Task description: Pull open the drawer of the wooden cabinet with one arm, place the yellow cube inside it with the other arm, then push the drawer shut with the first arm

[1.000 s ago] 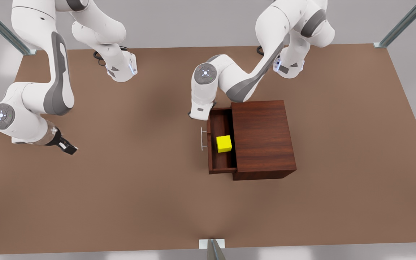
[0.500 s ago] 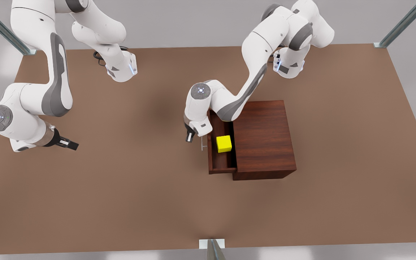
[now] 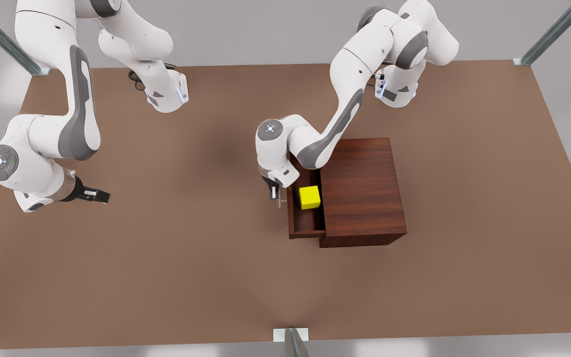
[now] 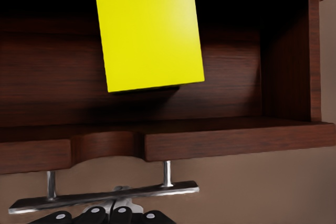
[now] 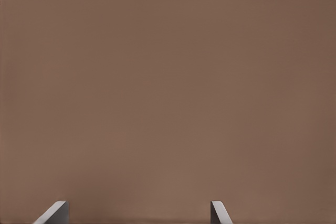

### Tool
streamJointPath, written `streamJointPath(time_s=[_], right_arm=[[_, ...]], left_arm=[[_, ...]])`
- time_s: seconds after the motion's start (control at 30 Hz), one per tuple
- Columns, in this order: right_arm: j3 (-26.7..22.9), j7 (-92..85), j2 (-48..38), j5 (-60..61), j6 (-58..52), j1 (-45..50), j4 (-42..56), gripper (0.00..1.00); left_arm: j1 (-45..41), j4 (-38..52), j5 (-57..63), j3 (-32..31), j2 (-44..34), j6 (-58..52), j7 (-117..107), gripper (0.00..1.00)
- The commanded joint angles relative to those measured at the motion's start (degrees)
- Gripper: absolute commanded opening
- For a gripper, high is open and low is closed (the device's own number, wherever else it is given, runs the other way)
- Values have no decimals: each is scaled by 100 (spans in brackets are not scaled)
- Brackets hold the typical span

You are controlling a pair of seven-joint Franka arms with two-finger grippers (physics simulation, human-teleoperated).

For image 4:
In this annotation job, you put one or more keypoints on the dark brown wooden drawer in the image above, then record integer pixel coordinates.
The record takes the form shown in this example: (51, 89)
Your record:
(236, 140)

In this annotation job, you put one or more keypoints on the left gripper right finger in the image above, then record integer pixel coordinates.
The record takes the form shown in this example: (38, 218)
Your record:
(123, 214)

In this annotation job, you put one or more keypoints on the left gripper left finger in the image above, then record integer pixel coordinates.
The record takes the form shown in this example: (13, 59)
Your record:
(94, 214)

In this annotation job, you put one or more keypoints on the yellow square block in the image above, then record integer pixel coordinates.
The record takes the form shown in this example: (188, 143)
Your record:
(149, 37)

